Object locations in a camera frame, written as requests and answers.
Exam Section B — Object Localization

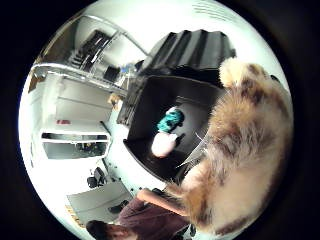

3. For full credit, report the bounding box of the tan furry cat soft toy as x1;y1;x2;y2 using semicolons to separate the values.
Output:
164;57;295;238

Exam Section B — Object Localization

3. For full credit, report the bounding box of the teal soft toy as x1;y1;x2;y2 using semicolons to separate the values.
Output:
156;107;186;134

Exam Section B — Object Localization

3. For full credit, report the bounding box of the black open storage box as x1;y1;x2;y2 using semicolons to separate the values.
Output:
122;74;228;184

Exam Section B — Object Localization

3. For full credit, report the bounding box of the black pleated curtain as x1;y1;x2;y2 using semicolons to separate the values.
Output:
139;28;237;80

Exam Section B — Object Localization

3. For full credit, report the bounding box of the black office chair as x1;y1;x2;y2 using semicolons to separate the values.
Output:
86;166;108;190

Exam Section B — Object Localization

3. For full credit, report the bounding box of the metal glass railing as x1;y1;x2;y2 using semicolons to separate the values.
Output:
31;62;129;98

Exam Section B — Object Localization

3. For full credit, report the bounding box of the black staircase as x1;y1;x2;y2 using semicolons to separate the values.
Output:
67;29;112;72

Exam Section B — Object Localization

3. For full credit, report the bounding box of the person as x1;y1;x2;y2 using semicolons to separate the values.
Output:
85;195;198;240

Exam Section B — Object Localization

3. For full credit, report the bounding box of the white desk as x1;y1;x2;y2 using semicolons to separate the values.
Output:
65;180;135;225

